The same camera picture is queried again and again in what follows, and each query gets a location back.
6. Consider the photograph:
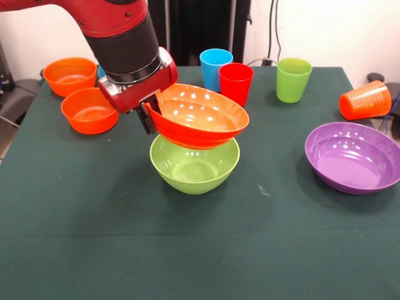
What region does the small orange bowl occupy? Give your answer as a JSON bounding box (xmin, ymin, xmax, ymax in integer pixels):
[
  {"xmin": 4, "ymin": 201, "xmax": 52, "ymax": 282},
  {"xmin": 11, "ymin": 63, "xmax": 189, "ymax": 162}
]
[
  {"xmin": 60, "ymin": 87, "xmax": 120, "ymax": 136},
  {"xmin": 42, "ymin": 57, "xmax": 98, "ymax": 98}
]

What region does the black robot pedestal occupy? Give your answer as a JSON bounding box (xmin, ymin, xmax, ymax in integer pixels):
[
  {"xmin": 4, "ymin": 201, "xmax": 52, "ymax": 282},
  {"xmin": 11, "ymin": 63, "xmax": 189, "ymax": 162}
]
[{"xmin": 146, "ymin": 0, "xmax": 253, "ymax": 67}]

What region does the wide orange bowl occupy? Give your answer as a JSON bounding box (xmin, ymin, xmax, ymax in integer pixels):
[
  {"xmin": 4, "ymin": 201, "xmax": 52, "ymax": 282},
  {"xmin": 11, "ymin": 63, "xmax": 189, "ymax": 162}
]
[{"xmin": 143, "ymin": 82, "xmax": 251, "ymax": 150}]

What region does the green bowl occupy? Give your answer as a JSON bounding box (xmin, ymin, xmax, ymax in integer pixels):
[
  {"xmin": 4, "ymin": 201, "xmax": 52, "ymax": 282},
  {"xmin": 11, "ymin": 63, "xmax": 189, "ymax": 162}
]
[{"xmin": 149, "ymin": 134, "xmax": 241, "ymax": 196}]

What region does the dark equipment rack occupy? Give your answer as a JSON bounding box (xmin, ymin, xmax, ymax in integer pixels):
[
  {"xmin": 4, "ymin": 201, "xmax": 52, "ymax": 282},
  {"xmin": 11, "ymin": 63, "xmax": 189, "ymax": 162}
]
[{"xmin": 0, "ymin": 40, "xmax": 13, "ymax": 93}]

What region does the green cup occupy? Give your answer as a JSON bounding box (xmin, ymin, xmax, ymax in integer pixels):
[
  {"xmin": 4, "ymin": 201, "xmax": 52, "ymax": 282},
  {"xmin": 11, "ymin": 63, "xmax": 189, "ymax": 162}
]
[{"xmin": 276, "ymin": 57, "xmax": 313, "ymax": 104}]

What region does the grey chair base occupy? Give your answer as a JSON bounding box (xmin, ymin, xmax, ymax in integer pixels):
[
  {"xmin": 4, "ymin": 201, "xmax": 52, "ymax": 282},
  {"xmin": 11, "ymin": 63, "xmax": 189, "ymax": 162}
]
[{"xmin": 0, "ymin": 77, "xmax": 41, "ymax": 129}]

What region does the red cup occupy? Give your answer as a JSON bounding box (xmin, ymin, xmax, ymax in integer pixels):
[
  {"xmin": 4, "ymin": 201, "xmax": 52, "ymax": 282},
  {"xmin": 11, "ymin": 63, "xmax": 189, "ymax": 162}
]
[{"xmin": 218, "ymin": 62, "xmax": 255, "ymax": 108}]

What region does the black hanging cable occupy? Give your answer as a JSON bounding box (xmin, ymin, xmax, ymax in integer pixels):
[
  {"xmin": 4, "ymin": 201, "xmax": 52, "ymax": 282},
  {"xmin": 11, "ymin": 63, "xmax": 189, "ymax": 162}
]
[{"xmin": 267, "ymin": 0, "xmax": 284, "ymax": 66}]

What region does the dark green tablecloth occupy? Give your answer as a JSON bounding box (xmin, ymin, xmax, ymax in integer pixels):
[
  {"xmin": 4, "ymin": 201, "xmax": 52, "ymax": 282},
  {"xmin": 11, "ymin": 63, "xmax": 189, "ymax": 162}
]
[{"xmin": 0, "ymin": 64, "xmax": 400, "ymax": 300}]

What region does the orange cup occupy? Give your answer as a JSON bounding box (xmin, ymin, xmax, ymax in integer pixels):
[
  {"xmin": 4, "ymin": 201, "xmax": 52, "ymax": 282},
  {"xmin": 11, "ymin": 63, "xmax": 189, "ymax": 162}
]
[{"xmin": 339, "ymin": 79, "xmax": 393, "ymax": 121}]

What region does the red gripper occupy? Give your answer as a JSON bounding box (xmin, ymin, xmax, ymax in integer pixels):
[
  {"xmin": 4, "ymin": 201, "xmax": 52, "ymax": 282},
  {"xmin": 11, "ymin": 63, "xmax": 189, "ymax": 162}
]
[{"xmin": 97, "ymin": 46, "xmax": 179, "ymax": 136}]

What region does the purple bowl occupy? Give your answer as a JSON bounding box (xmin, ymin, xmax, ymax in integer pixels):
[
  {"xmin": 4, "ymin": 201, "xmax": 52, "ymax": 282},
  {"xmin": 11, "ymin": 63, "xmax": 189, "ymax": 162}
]
[{"xmin": 304, "ymin": 121, "xmax": 400, "ymax": 196}]

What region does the blue cup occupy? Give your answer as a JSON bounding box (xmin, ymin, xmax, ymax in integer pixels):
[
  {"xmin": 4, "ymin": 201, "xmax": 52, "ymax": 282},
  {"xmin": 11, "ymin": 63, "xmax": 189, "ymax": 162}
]
[{"xmin": 199, "ymin": 48, "xmax": 234, "ymax": 94}]

